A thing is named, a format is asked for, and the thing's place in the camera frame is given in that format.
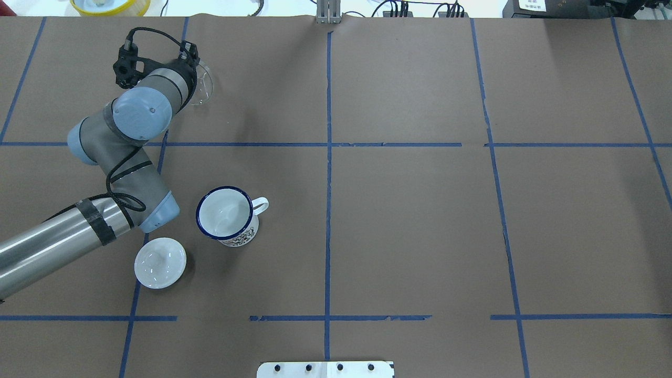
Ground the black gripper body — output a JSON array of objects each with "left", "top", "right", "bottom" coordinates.
[{"left": 176, "top": 45, "right": 200, "bottom": 71}]

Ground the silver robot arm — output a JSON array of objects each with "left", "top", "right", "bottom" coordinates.
[{"left": 2, "top": 43, "right": 143, "bottom": 315}]

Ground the yellow tape roll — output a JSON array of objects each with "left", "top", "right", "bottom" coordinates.
[{"left": 69, "top": 1, "right": 151, "bottom": 17}]

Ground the white enamel mug blue rim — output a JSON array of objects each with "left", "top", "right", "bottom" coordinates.
[{"left": 195, "top": 186, "right": 269, "bottom": 247}]

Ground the white ceramic lid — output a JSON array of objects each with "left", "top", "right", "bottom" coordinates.
[{"left": 133, "top": 237, "right": 187, "bottom": 290}]

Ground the black computer box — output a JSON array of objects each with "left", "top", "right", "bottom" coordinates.
[{"left": 501, "top": 1, "right": 617, "bottom": 19}]

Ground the aluminium frame post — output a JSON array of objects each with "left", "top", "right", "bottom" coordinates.
[{"left": 314, "top": 0, "right": 342, "bottom": 25}]

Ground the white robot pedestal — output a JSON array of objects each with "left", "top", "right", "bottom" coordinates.
[{"left": 256, "top": 361, "right": 395, "bottom": 377}]

